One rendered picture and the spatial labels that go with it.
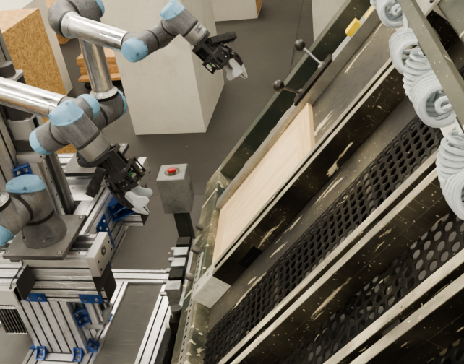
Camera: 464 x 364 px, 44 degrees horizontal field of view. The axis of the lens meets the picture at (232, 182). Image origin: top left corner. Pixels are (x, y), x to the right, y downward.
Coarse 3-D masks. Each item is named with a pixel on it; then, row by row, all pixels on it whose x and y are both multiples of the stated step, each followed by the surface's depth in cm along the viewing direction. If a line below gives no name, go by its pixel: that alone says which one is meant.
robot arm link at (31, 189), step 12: (12, 180) 187; (24, 180) 186; (36, 180) 185; (12, 192) 181; (24, 192) 181; (36, 192) 184; (24, 204) 180; (36, 204) 184; (48, 204) 190; (36, 216) 187
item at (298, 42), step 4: (296, 40) 187; (300, 40) 186; (296, 44) 187; (300, 44) 186; (304, 44) 187; (296, 48) 187; (300, 48) 187; (304, 48) 187; (308, 52) 187; (312, 56) 186; (316, 60) 186; (320, 64) 185; (324, 64) 185; (320, 68) 186
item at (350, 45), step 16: (368, 16) 173; (368, 32) 176; (352, 48) 179; (336, 64) 183; (320, 80) 186; (304, 96) 190; (288, 112) 197; (272, 144) 202; (256, 160) 206; (240, 176) 211; (224, 192) 220
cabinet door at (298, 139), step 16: (304, 112) 189; (288, 128) 195; (304, 128) 181; (288, 144) 187; (304, 144) 173; (272, 160) 194; (288, 160) 180; (256, 176) 202; (272, 176) 186; (240, 192) 208; (256, 192) 193; (272, 192) 178; (224, 208) 217; (240, 208) 200; (256, 208) 185; (224, 224) 206; (240, 224) 191; (224, 240) 197
